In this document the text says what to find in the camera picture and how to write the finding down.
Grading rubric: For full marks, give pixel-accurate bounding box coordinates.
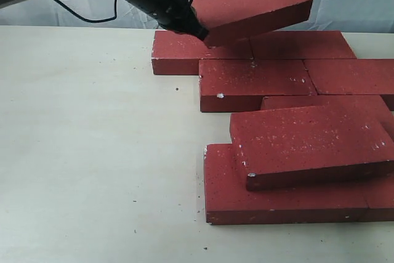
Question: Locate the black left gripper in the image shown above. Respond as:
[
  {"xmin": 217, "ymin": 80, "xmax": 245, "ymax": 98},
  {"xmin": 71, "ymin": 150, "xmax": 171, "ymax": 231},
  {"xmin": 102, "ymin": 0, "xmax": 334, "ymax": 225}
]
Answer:
[{"xmin": 110, "ymin": 0, "xmax": 210, "ymax": 41}]

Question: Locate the red brick moved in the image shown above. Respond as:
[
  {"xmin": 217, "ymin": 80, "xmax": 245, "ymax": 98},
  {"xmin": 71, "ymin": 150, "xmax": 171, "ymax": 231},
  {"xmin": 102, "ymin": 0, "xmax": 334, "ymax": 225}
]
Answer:
[
  {"xmin": 193, "ymin": 0, "xmax": 313, "ymax": 47},
  {"xmin": 199, "ymin": 60, "xmax": 317, "ymax": 113}
]

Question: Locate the red brick back left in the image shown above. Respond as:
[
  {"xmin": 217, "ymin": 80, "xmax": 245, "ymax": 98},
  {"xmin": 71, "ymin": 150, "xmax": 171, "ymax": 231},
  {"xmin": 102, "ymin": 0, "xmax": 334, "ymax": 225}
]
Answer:
[{"xmin": 151, "ymin": 30, "xmax": 253, "ymax": 76}]

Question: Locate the red brick back right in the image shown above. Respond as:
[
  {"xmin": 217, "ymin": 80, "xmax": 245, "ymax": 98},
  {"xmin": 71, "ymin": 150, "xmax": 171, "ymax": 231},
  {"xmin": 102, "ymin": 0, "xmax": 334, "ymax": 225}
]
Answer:
[{"xmin": 250, "ymin": 31, "xmax": 356, "ymax": 60}]

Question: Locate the red brick middle right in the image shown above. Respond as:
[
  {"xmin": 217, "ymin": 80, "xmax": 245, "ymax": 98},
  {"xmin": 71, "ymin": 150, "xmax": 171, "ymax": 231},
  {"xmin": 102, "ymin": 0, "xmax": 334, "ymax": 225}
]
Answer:
[{"xmin": 304, "ymin": 59, "xmax": 393, "ymax": 95}]

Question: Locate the red brick third row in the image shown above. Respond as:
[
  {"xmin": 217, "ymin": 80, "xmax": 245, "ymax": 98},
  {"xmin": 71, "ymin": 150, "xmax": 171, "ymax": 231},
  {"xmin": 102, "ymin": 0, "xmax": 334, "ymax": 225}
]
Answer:
[{"xmin": 260, "ymin": 95, "xmax": 393, "ymax": 139}]

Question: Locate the red brick tilted front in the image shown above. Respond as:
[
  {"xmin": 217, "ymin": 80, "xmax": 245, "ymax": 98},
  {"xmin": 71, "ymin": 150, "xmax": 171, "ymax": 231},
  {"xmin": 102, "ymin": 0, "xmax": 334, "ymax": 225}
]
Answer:
[{"xmin": 230, "ymin": 105, "xmax": 393, "ymax": 191}]

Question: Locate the red brick front left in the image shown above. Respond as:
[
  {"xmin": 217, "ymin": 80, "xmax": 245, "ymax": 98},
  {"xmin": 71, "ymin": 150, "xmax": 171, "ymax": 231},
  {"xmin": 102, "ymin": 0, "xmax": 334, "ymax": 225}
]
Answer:
[{"xmin": 204, "ymin": 144, "xmax": 368, "ymax": 225}]

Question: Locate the red brick front right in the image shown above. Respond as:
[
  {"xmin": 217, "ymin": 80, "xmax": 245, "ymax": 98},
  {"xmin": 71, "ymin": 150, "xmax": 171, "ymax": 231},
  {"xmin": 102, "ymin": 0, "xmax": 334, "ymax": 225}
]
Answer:
[{"xmin": 359, "ymin": 176, "xmax": 393, "ymax": 222}]

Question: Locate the white backdrop cloth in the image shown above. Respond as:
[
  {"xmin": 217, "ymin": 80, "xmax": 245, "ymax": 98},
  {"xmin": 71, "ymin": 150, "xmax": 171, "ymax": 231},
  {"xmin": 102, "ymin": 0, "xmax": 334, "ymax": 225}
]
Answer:
[{"xmin": 0, "ymin": 0, "xmax": 394, "ymax": 34}]

